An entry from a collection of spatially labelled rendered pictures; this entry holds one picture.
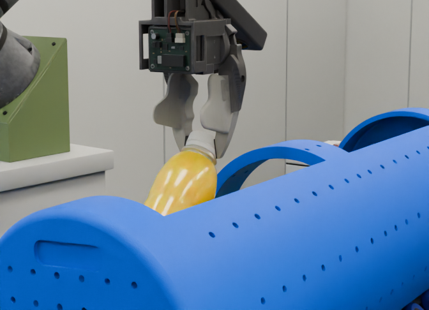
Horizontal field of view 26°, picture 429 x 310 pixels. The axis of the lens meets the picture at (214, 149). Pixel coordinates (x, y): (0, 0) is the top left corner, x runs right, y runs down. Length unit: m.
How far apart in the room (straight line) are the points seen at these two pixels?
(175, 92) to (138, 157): 4.02
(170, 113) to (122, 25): 3.87
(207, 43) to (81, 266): 0.27
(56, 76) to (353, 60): 4.79
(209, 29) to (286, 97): 5.07
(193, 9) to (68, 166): 0.94
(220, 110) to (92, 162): 0.93
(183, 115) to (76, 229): 0.23
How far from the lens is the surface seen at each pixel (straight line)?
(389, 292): 1.18
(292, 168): 1.90
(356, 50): 6.53
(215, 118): 0.99
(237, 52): 0.99
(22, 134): 1.85
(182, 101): 1.03
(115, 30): 4.85
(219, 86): 1.00
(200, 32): 0.95
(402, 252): 1.20
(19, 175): 1.79
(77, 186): 1.90
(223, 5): 1.01
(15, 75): 1.85
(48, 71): 1.88
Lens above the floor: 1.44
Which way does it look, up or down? 10 degrees down
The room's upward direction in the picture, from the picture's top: straight up
